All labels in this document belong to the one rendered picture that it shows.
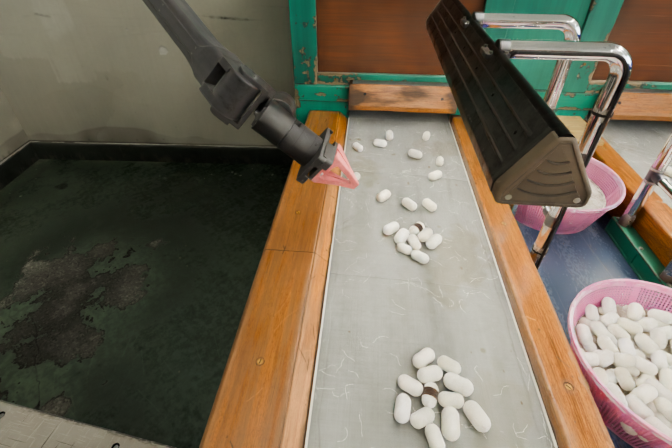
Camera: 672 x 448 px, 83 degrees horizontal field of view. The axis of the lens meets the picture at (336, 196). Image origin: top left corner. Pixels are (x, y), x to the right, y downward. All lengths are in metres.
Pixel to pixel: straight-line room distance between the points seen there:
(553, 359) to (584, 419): 0.08
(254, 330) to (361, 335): 0.16
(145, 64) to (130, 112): 0.32
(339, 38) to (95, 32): 1.53
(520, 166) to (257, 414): 0.41
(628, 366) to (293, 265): 0.51
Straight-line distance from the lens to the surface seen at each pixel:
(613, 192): 1.05
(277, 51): 2.07
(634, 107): 1.30
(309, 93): 1.16
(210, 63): 0.64
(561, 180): 0.37
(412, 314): 0.64
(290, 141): 0.62
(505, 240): 0.77
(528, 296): 0.69
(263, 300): 0.63
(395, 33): 1.11
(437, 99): 1.11
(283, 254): 0.69
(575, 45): 0.57
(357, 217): 0.79
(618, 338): 0.74
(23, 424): 1.03
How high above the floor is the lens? 1.25
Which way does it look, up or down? 37 degrees down
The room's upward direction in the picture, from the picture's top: straight up
